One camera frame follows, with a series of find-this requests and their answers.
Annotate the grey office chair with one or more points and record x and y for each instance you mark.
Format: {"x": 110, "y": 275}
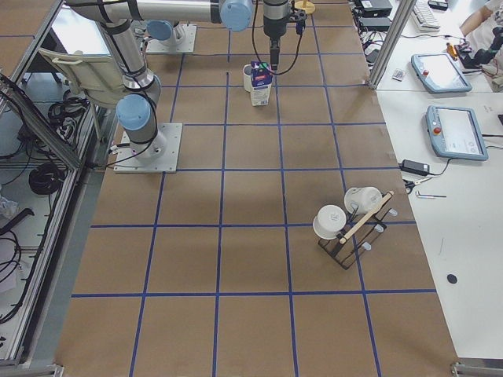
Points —
{"x": 96, "y": 76}

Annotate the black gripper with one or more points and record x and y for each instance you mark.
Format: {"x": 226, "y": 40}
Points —
{"x": 273, "y": 26}

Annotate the blue white milk carton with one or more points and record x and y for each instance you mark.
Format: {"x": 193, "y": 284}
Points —
{"x": 261, "y": 82}

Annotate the white ribbed mug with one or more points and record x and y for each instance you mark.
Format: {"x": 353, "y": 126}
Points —
{"x": 247, "y": 79}

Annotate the blue teach pendant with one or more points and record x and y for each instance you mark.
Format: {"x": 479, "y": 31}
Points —
{"x": 455, "y": 133}
{"x": 439, "y": 73}

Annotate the aluminium frame post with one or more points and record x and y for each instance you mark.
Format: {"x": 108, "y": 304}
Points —
{"x": 398, "y": 23}

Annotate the black wire cup rack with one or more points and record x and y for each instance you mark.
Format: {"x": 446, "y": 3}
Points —
{"x": 357, "y": 235}

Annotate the black power adapter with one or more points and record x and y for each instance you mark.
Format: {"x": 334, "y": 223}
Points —
{"x": 414, "y": 167}

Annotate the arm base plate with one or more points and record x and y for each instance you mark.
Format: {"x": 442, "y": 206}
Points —
{"x": 160, "y": 156}
{"x": 155, "y": 47}

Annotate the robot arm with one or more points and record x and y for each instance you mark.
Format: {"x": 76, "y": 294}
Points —
{"x": 166, "y": 32}
{"x": 137, "y": 110}

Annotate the wooden mug tree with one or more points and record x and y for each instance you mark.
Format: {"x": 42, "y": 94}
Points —
{"x": 306, "y": 5}

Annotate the person at desk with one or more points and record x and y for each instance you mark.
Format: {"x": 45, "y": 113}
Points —
{"x": 478, "y": 27}

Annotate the white cup on rack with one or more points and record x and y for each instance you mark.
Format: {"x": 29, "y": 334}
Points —
{"x": 329, "y": 220}
{"x": 361, "y": 200}

